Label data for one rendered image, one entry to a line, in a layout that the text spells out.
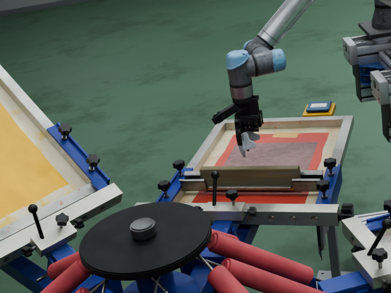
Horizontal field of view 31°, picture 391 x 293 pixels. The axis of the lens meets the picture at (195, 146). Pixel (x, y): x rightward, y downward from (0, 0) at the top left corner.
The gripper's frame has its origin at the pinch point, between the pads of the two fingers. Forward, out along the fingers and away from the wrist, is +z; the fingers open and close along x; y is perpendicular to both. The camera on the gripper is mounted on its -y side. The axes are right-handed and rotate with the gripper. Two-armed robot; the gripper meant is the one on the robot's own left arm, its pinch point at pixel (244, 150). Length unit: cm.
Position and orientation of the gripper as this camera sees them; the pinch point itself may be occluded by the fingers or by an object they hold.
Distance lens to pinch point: 241.9
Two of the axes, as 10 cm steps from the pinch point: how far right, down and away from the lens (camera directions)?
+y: 9.4, -0.1, -3.4
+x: 3.1, -4.3, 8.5
